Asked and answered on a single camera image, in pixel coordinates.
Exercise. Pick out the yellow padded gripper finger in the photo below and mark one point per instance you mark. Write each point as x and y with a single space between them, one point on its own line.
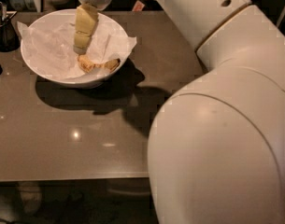
85 22

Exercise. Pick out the brown spotted banana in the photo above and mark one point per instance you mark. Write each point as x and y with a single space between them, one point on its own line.
87 65

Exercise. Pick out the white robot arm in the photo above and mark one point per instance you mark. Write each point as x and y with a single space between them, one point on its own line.
216 150

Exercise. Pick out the large white bowl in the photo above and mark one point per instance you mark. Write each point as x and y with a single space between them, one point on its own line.
74 81

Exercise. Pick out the black wire mesh basket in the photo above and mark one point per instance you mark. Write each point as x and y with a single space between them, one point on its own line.
9 40

